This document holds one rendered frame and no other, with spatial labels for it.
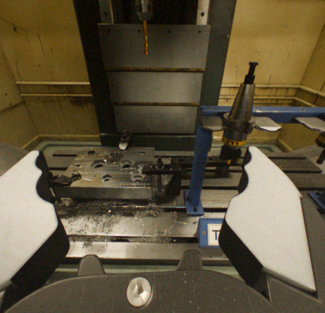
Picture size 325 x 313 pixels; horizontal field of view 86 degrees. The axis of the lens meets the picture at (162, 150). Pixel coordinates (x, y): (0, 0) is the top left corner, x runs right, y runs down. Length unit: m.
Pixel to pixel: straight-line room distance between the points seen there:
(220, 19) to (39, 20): 1.06
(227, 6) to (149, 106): 0.54
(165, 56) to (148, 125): 0.36
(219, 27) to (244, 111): 0.65
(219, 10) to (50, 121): 1.38
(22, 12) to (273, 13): 1.48
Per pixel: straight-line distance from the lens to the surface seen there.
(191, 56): 0.91
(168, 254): 0.52
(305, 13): 1.55
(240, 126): 0.38
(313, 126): 0.47
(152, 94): 0.94
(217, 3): 0.98
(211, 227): 0.51
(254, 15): 1.41
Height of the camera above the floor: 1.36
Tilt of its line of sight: 32 degrees down
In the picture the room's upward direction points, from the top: 1 degrees clockwise
